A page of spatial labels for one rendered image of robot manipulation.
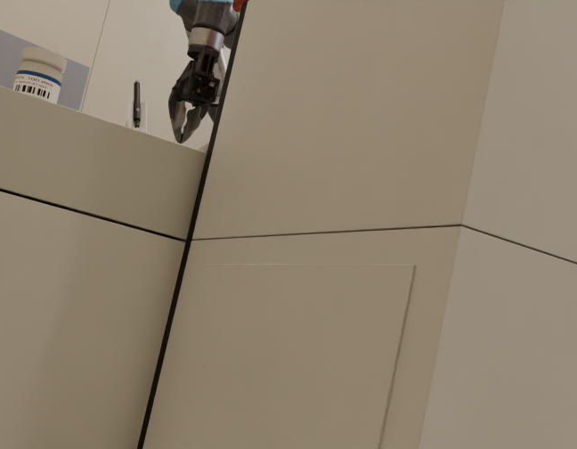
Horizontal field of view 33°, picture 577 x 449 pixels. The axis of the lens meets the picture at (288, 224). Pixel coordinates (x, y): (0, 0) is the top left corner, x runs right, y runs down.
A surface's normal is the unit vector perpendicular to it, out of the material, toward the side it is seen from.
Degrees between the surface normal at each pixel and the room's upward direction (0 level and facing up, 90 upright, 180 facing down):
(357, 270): 90
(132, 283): 90
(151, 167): 90
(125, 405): 90
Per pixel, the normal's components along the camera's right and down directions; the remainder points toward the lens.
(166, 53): 0.66, 0.03
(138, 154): 0.47, -0.04
